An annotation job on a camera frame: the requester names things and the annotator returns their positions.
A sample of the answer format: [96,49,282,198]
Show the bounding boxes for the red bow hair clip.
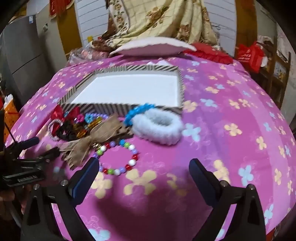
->
[50,106,81,137]

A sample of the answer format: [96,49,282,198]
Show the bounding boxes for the blue bead bracelet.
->
[124,103,155,127]

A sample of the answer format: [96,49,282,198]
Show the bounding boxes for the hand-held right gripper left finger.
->
[22,158,100,241]

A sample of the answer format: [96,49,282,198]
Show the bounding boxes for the red hanging decoration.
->
[50,0,72,16]

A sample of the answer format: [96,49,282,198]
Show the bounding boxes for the black scrunchie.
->
[57,120,80,141]

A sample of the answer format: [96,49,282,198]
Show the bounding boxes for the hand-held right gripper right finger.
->
[188,159,266,241]

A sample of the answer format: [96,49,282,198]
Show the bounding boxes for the purple bead bracelet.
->
[84,112,109,121]

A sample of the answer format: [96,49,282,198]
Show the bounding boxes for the grey refrigerator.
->
[0,15,47,107]

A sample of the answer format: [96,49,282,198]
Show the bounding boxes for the clear plastic bag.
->
[68,47,110,63]

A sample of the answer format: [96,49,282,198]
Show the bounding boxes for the striped shallow cardboard box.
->
[57,65,185,116]

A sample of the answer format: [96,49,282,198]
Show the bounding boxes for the pink floral bed sheet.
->
[5,56,296,241]

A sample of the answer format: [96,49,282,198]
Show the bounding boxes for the wooden chair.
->
[257,35,292,109]

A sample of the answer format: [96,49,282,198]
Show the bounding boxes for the orange box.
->
[3,94,20,127]

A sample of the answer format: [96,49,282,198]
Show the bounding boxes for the multicolour bead bracelet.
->
[92,139,140,176]

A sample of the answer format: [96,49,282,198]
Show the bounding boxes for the white pink pillow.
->
[109,37,197,56]

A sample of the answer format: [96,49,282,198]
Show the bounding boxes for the cream floral quilt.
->
[91,0,219,50]

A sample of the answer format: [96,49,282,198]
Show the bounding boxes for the brown leopard scrunchie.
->
[58,113,133,171]

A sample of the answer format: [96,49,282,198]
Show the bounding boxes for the red ruffled cushion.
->
[185,43,234,65]

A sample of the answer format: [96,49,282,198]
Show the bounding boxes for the white fluffy scrunchie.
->
[132,109,184,145]

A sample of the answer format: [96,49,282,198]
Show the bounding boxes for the silver rhinestone bracelet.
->
[47,119,63,142]

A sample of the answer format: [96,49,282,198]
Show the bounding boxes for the orange bead bracelet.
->
[73,118,102,139]

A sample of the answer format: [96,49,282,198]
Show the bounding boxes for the red shopping bag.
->
[236,42,265,73]

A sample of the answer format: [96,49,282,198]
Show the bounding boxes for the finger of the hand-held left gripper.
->
[17,137,40,150]
[37,147,61,163]

